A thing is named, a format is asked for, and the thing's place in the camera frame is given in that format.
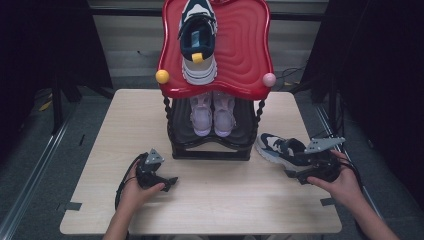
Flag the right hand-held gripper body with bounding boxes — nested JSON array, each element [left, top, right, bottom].
[[303, 137, 346, 183]]

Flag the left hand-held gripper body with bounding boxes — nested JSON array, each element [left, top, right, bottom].
[[135, 148, 166, 190]]

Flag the navy and white sneaker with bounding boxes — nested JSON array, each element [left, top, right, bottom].
[[178, 0, 219, 86], [254, 132, 318, 173]]

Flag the purple sandal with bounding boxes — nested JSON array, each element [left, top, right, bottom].
[[213, 91, 237, 138], [189, 92, 213, 138]]

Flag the red and black shoe rack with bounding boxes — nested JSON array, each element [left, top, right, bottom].
[[155, 0, 277, 162]]

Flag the person's left hand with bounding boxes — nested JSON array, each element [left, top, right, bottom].
[[118, 162, 166, 215]]

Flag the person's right hand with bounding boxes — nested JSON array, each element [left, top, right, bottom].
[[306, 149, 364, 210]]

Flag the pink ball knob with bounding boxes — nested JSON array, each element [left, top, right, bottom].
[[262, 72, 277, 88]]

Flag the yellow ball knob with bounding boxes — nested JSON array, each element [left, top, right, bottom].
[[155, 69, 170, 85]]

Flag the black curtain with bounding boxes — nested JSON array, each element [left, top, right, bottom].
[[0, 0, 114, 164], [299, 0, 424, 208]]

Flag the black metal stand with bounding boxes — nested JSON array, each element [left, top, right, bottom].
[[49, 76, 65, 136]]

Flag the left hand-held gripper cable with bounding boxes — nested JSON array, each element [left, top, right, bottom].
[[114, 153, 148, 210]]

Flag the hand-held gripper cable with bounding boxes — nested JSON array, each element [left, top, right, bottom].
[[335, 155, 365, 189], [114, 153, 148, 210]]

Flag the right hand-held gripper cable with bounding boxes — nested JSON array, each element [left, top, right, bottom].
[[335, 155, 365, 189]]

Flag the metal floor rail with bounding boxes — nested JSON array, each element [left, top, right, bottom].
[[314, 103, 394, 240], [0, 109, 78, 240]]

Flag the black floor cables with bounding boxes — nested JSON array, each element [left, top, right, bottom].
[[275, 64, 307, 88]]

